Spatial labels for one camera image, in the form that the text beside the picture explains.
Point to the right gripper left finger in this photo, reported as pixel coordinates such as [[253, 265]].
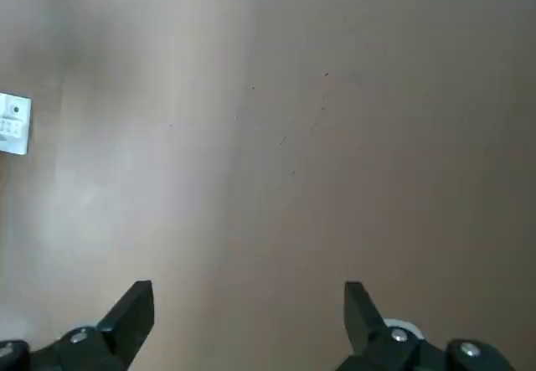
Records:
[[121, 329]]

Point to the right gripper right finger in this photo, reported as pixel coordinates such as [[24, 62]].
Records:
[[364, 325]]

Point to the white test tube rack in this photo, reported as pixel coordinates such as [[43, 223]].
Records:
[[14, 136]]

